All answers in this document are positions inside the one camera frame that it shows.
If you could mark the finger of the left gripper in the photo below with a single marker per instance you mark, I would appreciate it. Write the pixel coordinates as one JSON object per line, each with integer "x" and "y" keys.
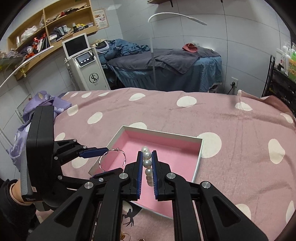
{"x": 93, "y": 152}
{"x": 106, "y": 176}

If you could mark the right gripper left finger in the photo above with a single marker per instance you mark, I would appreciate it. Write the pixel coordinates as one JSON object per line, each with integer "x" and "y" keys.
{"x": 94, "y": 210}

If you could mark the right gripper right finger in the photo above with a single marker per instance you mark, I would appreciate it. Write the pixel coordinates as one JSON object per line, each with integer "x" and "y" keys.
{"x": 200, "y": 211}

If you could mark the silver hoop bangle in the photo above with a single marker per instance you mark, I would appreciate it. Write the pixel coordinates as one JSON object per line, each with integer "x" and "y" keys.
{"x": 111, "y": 159}

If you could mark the left hand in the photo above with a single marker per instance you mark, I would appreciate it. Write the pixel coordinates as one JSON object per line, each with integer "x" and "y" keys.
{"x": 15, "y": 192}

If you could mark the purple floral blanket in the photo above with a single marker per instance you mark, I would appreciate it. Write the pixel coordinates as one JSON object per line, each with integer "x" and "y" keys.
{"x": 42, "y": 98}

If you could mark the pink polka dot bedspread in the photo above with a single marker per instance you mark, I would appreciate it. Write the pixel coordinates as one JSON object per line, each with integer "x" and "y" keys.
{"x": 248, "y": 150}

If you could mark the white box pink lining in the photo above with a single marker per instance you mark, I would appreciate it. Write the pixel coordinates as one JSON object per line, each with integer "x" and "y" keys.
{"x": 182, "y": 153}

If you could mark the white beauty machine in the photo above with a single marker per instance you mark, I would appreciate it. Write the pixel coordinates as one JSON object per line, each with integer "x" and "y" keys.
{"x": 83, "y": 64}

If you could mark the blue crumpled blanket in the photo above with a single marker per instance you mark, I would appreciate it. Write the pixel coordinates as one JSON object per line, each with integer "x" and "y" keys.
{"x": 111, "y": 49}

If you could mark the dark grey towel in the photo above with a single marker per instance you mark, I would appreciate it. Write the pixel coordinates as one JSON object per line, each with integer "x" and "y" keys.
{"x": 174, "y": 60}

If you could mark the blue massage bed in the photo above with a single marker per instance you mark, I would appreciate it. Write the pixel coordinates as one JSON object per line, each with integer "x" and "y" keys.
{"x": 203, "y": 76}

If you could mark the red cloth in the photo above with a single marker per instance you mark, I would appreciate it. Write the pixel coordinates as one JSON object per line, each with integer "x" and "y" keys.
{"x": 190, "y": 47}

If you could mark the black trolley rack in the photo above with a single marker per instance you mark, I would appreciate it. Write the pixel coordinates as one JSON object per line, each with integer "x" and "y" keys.
{"x": 278, "y": 84}

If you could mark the green lotion bottle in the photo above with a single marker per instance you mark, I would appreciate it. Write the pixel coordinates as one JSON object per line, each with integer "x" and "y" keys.
{"x": 292, "y": 67}

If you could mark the white arc floor lamp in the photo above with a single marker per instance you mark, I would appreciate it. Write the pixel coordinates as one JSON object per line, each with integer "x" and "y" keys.
{"x": 168, "y": 26}

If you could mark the wooden wall shelf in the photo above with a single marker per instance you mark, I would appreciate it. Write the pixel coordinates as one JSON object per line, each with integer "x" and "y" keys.
{"x": 49, "y": 29}

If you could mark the white wall socket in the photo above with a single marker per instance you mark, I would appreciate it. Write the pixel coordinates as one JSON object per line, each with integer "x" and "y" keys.
{"x": 234, "y": 82}

